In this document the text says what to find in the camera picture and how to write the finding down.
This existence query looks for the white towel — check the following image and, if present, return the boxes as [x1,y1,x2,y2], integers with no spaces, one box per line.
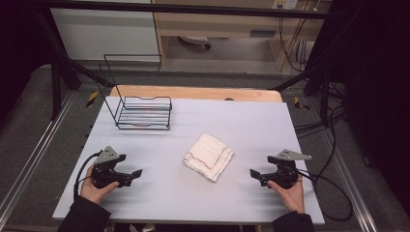
[183,132,235,183]

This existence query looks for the hanging cables under desk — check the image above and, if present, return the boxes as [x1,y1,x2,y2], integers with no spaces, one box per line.
[278,17,311,73]

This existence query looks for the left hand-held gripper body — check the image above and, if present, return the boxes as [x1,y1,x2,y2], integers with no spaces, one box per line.
[91,145,128,189]

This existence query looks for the office chair base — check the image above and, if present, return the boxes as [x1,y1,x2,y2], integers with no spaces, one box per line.
[177,35,213,50]

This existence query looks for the black metal frame leg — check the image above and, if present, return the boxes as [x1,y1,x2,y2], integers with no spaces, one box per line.
[272,57,334,128]
[32,13,114,121]

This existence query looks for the black metal frame crossbar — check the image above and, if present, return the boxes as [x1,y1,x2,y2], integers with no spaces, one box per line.
[32,0,337,19]

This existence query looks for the black wire rack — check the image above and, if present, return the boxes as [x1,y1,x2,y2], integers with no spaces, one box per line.
[98,53,173,131]

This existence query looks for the bundle of black floor cables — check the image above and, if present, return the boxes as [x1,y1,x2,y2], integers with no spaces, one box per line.
[294,81,346,140]

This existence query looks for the yellow black floor tape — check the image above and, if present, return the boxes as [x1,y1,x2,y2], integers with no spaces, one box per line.
[85,90,100,109]
[293,96,311,111]

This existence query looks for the person's left hand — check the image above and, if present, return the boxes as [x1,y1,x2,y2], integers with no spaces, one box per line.
[79,162,121,205]

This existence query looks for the hand-held gripper black cable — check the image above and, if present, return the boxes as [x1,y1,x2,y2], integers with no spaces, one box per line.
[296,168,354,222]
[73,151,103,201]

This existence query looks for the left hand-held gripper black cable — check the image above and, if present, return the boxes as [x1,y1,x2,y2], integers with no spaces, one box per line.
[73,151,103,201]

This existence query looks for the wooden table board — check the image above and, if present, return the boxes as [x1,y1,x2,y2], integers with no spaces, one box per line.
[109,84,283,103]

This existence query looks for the white wall socket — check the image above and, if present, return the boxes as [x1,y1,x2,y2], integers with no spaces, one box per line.
[271,0,299,11]

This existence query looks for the light wooden desk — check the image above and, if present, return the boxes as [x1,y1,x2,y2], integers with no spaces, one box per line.
[151,0,333,71]

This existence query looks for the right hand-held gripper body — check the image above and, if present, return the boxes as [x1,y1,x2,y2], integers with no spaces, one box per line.
[272,149,313,190]

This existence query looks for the white cabinet panel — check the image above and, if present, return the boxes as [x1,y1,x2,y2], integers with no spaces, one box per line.
[49,8,161,62]

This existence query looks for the dark curtain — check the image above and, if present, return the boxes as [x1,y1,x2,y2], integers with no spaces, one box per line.
[0,0,56,124]
[328,0,410,207]

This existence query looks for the aluminium floor rail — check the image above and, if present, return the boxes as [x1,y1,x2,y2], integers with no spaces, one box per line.
[0,91,76,220]
[322,129,379,232]

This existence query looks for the right hand-held gripper black cable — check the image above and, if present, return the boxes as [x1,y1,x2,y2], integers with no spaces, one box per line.
[296,168,354,222]

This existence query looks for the person's right hand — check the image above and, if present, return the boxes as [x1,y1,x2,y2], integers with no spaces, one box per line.
[266,175,306,215]

